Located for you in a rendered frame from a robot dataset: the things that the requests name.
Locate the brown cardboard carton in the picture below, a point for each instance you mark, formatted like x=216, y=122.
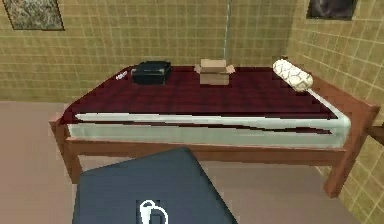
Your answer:
x=214, y=74

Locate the white patterned pillow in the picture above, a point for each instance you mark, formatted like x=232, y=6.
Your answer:
x=293, y=76

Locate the wooden bed with maroon cover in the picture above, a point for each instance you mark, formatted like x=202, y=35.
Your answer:
x=206, y=96

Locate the black laptop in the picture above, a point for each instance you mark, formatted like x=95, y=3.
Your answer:
x=151, y=72

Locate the small white flat device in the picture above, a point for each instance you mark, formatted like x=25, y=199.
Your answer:
x=121, y=75

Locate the thin grey pole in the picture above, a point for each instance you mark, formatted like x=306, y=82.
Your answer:
x=227, y=30

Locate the framed picture with dark print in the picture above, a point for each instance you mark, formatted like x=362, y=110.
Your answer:
x=331, y=8

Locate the framed picture with mottled print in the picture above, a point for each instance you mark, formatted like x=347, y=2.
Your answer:
x=33, y=14

